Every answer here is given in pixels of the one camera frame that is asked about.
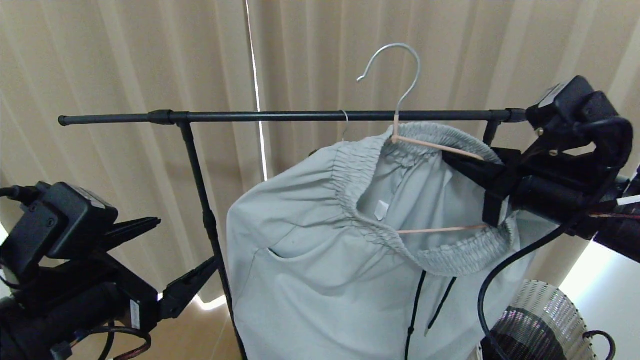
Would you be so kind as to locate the beige curtain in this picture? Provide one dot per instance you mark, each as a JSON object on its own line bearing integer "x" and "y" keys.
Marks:
{"x": 125, "y": 60}

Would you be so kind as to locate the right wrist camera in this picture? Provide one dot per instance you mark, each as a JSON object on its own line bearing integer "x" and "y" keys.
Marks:
{"x": 565, "y": 105}

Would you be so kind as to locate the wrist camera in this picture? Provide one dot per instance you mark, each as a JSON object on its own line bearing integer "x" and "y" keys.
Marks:
{"x": 65, "y": 220}
{"x": 565, "y": 105}

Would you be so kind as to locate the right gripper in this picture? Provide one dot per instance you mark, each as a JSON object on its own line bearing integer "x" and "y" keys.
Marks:
{"x": 545, "y": 200}

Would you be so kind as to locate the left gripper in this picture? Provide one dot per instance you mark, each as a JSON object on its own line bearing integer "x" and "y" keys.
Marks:
{"x": 90, "y": 305}

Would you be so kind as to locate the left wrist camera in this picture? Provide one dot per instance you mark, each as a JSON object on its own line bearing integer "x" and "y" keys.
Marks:
{"x": 65, "y": 220}

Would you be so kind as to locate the pink clothes hanger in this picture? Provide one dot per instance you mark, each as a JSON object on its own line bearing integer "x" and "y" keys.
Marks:
{"x": 347, "y": 122}
{"x": 395, "y": 127}

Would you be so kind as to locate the pale grey shorts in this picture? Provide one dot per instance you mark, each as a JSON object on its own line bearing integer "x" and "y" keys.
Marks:
{"x": 320, "y": 280}

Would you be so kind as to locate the white laundry basket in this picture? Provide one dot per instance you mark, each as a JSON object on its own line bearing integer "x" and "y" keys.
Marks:
{"x": 545, "y": 310}

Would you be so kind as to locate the black clothes rack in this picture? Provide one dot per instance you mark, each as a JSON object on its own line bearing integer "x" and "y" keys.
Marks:
{"x": 250, "y": 117}

